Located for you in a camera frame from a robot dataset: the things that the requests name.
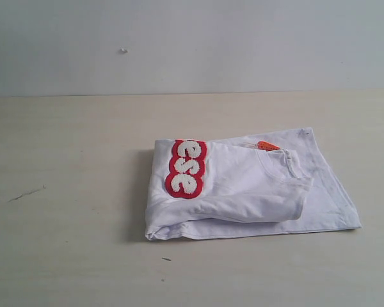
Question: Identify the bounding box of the white t-shirt red lettering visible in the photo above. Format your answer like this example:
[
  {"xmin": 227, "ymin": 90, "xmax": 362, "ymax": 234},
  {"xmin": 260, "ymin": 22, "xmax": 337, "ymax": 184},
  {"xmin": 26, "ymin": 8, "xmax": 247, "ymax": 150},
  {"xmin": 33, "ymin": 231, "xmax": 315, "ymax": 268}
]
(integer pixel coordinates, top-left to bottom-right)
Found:
[{"xmin": 145, "ymin": 128, "xmax": 361, "ymax": 240}]

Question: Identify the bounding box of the orange ribbon neck tag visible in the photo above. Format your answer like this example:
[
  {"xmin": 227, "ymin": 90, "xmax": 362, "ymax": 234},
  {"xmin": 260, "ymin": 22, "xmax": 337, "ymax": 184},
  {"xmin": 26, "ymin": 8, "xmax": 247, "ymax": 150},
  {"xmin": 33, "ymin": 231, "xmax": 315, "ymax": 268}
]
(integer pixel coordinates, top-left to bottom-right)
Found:
[{"xmin": 256, "ymin": 141, "xmax": 280, "ymax": 151}]

